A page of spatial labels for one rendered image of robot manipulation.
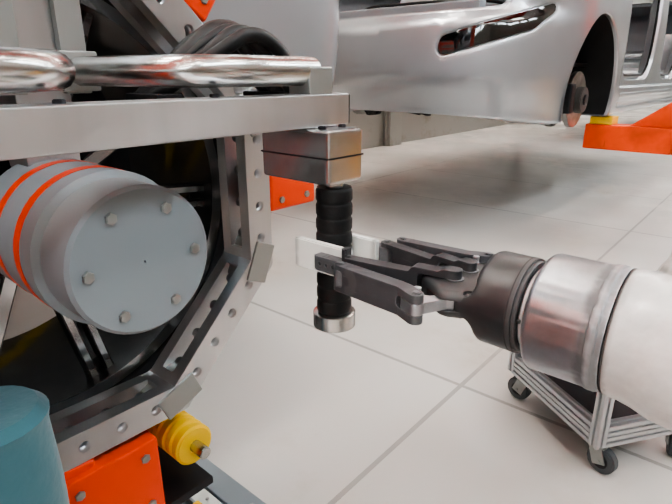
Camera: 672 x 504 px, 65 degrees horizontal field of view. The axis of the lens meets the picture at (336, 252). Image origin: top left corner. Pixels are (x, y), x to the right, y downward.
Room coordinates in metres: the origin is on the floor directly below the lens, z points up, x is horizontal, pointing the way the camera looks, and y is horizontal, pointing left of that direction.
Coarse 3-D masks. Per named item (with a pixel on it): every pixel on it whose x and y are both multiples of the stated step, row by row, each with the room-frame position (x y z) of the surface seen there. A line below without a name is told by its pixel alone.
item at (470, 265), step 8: (384, 240) 0.49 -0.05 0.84; (392, 248) 0.48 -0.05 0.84; (400, 248) 0.47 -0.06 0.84; (408, 248) 0.47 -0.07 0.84; (392, 256) 0.48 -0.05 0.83; (400, 256) 0.47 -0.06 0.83; (408, 256) 0.46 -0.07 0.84; (416, 256) 0.45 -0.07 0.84; (424, 256) 0.45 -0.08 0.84; (432, 256) 0.44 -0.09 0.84; (440, 256) 0.44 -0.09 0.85; (448, 256) 0.44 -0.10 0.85; (400, 264) 0.47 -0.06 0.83; (408, 264) 0.46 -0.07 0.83; (432, 264) 0.44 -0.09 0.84; (448, 264) 0.43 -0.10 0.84; (456, 264) 0.42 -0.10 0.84; (464, 264) 0.41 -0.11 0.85; (472, 264) 0.41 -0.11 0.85
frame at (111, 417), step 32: (128, 0) 0.62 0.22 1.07; (160, 0) 0.62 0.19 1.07; (160, 32) 0.62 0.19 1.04; (224, 160) 0.71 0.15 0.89; (256, 160) 0.69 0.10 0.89; (224, 192) 0.71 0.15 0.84; (256, 192) 0.69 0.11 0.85; (224, 224) 0.72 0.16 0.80; (256, 224) 0.69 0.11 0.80; (224, 256) 0.71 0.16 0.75; (256, 256) 0.68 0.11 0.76; (224, 288) 0.67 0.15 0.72; (256, 288) 0.69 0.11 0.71; (192, 320) 0.65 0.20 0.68; (224, 320) 0.64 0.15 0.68; (192, 352) 0.61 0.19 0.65; (128, 384) 0.59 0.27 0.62; (160, 384) 0.59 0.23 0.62; (192, 384) 0.59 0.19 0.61; (64, 416) 0.52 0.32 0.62; (96, 416) 0.52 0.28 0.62; (128, 416) 0.53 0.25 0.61; (160, 416) 0.56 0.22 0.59; (64, 448) 0.47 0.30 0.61; (96, 448) 0.50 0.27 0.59
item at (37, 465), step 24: (0, 408) 0.36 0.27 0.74; (24, 408) 0.36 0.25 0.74; (48, 408) 0.38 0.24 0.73; (0, 432) 0.34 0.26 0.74; (24, 432) 0.34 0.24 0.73; (48, 432) 0.37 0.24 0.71; (0, 456) 0.33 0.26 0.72; (24, 456) 0.34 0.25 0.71; (48, 456) 0.36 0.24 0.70; (0, 480) 0.33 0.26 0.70; (24, 480) 0.34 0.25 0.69; (48, 480) 0.35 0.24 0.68
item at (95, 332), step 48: (96, 0) 0.64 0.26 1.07; (96, 48) 0.76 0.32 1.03; (144, 48) 0.68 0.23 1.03; (192, 96) 0.72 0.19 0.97; (192, 144) 0.76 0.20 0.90; (192, 192) 0.74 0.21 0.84; (0, 288) 0.54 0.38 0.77; (0, 336) 0.54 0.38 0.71; (48, 336) 0.72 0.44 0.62; (96, 336) 0.62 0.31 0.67; (144, 336) 0.67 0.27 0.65; (0, 384) 0.59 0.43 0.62; (48, 384) 0.59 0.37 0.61; (96, 384) 0.59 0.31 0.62
